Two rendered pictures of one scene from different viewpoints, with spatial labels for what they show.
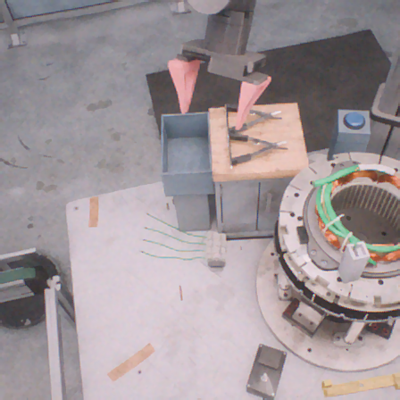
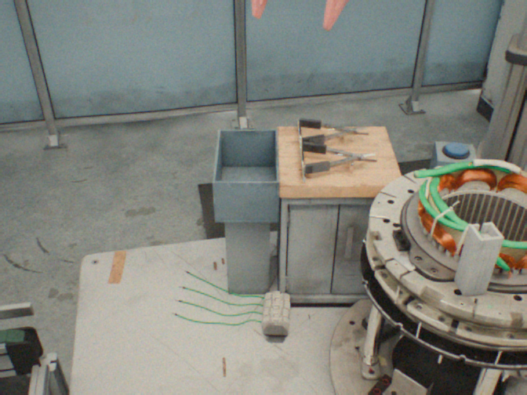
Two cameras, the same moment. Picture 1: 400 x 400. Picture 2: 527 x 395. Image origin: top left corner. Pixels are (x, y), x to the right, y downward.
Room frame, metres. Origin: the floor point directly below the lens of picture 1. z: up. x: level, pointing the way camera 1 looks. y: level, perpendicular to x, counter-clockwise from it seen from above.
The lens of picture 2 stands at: (-0.12, 0.04, 1.60)
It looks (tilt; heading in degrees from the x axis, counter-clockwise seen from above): 37 degrees down; 356
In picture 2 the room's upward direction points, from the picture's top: straight up
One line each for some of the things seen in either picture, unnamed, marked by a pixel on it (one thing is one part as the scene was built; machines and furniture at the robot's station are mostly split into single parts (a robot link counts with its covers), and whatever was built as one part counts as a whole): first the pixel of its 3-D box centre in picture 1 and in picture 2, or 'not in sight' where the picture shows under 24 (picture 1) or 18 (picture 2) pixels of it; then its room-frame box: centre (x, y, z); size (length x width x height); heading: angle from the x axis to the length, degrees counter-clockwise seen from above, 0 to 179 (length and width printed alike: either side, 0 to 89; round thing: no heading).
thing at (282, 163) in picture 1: (256, 140); (336, 159); (0.71, -0.14, 1.05); 0.20 x 0.19 x 0.02; 86
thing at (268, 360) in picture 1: (266, 371); not in sight; (0.28, -0.10, 0.81); 0.10 x 0.06 x 0.06; 154
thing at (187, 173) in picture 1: (190, 179); (248, 218); (0.72, 0.01, 0.92); 0.17 x 0.11 x 0.28; 176
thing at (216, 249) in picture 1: (216, 249); (276, 313); (0.59, -0.03, 0.80); 0.10 x 0.05 x 0.04; 171
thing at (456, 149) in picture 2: (354, 119); (456, 149); (0.75, -0.37, 1.04); 0.04 x 0.04 x 0.01
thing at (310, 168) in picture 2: (241, 159); (317, 167); (0.64, -0.10, 1.09); 0.04 x 0.01 x 0.02; 101
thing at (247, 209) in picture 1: (254, 179); (330, 223); (0.71, -0.14, 0.91); 0.19 x 0.19 x 0.26; 86
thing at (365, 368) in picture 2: (284, 286); (369, 361); (0.47, -0.18, 0.81); 0.07 x 0.03 x 0.01; 174
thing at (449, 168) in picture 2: (350, 174); (462, 168); (0.52, -0.28, 1.15); 0.15 x 0.04 x 0.02; 92
